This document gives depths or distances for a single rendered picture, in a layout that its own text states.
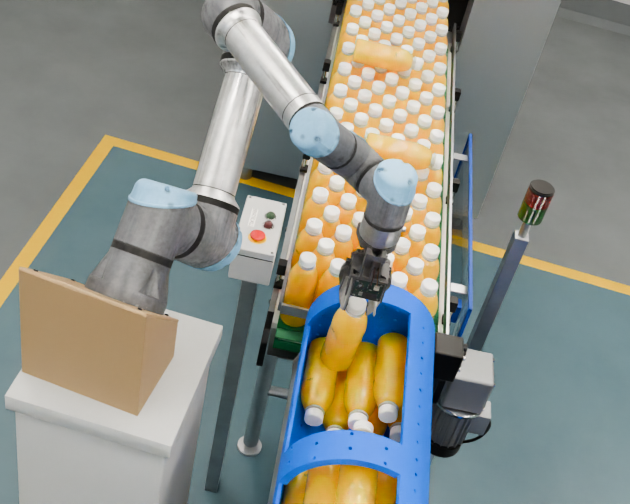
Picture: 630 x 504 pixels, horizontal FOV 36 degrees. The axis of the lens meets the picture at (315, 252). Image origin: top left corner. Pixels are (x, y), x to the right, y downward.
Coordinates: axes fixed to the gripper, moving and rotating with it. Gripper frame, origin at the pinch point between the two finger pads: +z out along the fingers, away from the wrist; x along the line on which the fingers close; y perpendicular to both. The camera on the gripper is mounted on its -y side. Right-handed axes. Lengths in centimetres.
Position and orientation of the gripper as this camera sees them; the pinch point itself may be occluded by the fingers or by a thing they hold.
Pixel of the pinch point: (356, 304)
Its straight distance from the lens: 190.0
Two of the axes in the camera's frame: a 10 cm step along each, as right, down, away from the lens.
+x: 9.8, 2.2, 0.3
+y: -1.2, 6.5, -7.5
